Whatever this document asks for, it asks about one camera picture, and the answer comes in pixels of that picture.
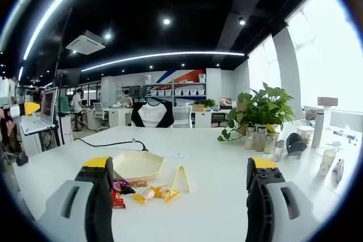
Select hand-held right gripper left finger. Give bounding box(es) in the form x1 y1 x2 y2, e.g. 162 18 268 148
36 156 115 242

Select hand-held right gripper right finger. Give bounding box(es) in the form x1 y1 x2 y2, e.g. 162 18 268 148
246 156 321 242

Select red food packet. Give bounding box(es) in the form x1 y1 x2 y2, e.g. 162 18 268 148
111 190 126 210

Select purple food packet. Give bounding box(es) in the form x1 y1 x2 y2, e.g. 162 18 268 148
113 177 137 196

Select yellow food packet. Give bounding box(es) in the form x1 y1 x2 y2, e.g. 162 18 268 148
132 186 157 204
154 185 181 203

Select cream hexagonal container tray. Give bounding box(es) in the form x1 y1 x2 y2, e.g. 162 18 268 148
112 151 166 182

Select yellow food tongs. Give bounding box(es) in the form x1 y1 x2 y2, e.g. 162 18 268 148
171 165 192 194

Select open silver laptop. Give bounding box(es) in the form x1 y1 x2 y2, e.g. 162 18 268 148
20 87 59 137

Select black hanging monitor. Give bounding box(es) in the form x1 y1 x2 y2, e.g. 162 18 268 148
56 69 82 87

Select glass spice jar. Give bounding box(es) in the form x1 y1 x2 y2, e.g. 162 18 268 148
263 134 276 155
254 126 268 152
273 139 285 163
244 126 256 150

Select black headphones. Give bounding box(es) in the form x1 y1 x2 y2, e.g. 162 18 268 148
285 132 308 158

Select printed paper cup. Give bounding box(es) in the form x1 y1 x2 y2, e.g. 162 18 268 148
317 148 337 177

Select white office chair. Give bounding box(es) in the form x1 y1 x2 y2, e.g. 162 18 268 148
92 101 110 130
172 106 193 129

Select white handheld controller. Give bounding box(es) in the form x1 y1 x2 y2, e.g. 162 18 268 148
332 158 345 184

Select white lidded bowl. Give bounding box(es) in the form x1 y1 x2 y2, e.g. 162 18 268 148
296 125 315 145

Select ceiling air conditioner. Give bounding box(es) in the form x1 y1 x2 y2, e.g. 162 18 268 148
65 29 107 56

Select white thermos bottle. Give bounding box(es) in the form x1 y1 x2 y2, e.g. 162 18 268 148
311 108 326 149

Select green potted plant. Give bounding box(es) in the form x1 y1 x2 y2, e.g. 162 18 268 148
217 82 296 142

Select chair with black-white shirt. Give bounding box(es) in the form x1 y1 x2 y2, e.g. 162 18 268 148
130 101 175 129

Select small open laptop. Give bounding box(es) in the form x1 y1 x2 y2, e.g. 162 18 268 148
219 97 233 110

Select small green plant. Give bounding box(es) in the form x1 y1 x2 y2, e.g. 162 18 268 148
195 98 217 112

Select shelf with white boxes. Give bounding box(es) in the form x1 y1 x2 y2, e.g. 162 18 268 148
142 81 208 104

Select black power cable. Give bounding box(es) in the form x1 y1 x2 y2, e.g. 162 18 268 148
74 137 149 152

